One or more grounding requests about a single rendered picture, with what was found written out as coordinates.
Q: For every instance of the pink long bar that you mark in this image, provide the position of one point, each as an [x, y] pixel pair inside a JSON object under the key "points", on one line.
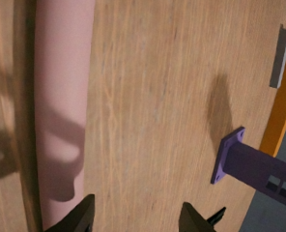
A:
{"points": [[63, 35]]}

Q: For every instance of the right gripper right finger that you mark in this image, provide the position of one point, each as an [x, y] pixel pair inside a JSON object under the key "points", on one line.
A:
{"points": [[191, 221]]}

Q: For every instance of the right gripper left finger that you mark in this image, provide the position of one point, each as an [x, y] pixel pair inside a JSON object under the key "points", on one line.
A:
{"points": [[79, 219]]}

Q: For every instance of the orange rectangular bar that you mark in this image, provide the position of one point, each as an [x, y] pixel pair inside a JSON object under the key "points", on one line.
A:
{"points": [[277, 123]]}

